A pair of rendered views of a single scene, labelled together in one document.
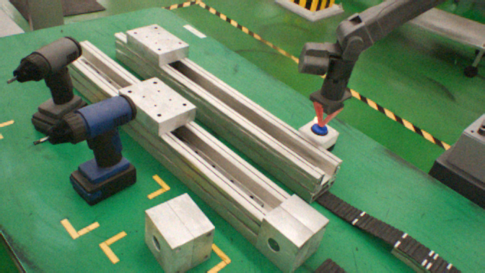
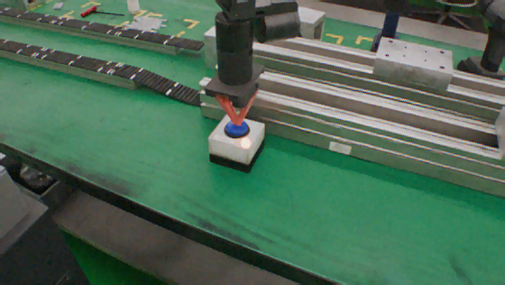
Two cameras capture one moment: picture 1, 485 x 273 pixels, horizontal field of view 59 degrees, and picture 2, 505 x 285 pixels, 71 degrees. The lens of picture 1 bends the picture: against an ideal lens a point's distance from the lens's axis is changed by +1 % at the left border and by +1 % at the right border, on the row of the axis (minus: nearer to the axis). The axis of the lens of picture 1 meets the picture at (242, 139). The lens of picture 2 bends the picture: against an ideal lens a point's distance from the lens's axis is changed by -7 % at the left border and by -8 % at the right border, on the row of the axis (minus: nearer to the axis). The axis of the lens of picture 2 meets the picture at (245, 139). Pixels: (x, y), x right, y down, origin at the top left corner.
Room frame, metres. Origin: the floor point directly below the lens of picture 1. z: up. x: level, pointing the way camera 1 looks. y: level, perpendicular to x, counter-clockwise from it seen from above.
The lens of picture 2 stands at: (1.44, -0.32, 1.28)
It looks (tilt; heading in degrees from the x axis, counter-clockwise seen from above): 40 degrees down; 166
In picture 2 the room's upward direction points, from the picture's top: straight up
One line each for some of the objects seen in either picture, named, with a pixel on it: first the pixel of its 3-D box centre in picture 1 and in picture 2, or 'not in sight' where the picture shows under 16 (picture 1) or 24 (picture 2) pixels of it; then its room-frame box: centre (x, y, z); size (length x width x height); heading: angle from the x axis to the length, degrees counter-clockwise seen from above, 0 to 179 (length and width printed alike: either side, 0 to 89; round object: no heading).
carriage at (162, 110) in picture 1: (156, 109); (411, 67); (0.83, 0.22, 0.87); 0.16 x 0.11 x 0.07; 52
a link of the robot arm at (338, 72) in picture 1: (338, 66); (237, 30); (0.92, -0.19, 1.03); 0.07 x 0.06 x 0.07; 98
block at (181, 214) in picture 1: (184, 232); (299, 31); (0.52, 0.08, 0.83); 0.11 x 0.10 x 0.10; 134
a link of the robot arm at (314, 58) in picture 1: (328, 52); (258, 5); (0.91, -0.16, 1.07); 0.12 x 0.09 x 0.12; 98
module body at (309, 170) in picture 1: (211, 101); (398, 134); (0.98, 0.11, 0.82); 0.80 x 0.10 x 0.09; 52
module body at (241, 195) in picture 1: (156, 125); (406, 86); (0.83, 0.22, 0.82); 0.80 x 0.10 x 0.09; 52
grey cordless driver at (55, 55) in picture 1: (48, 92); (486, 43); (0.79, 0.47, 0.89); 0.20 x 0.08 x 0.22; 164
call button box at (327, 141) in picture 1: (315, 139); (239, 139); (0.91, -0.19, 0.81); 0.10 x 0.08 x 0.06; 142
